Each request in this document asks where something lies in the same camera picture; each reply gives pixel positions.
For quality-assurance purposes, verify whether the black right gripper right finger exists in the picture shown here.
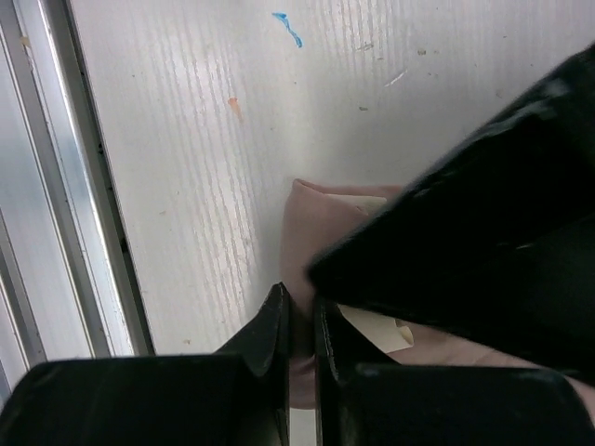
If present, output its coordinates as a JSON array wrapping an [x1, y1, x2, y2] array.
[[314, 298, 594, 445]]

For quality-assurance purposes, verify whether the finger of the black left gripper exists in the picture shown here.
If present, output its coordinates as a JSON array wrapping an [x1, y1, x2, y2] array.
[[308, 48, 594, 383]]

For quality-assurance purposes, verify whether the pink underwear cream waistband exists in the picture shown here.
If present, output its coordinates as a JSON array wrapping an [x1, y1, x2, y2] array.
[[278, 177, 595, 413]]

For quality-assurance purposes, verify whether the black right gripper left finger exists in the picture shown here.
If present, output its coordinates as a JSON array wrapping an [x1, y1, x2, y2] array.
[[1, 283, 290, 445]]

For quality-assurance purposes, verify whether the aluminium table frame rail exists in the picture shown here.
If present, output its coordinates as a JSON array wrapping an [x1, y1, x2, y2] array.
[[1, 1, 153, 398]]

